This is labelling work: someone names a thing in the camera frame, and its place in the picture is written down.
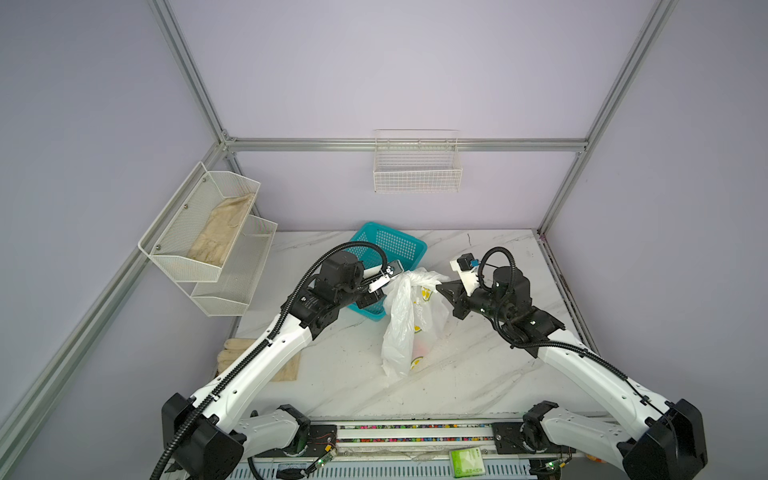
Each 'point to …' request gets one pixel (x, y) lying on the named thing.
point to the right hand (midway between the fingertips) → (438, 284)
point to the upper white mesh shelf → (193, 236)
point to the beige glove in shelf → (220, 231)
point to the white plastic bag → (416, 322)
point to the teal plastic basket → (400, 246)
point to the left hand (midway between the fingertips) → (375, 272)
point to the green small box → (467, 462)
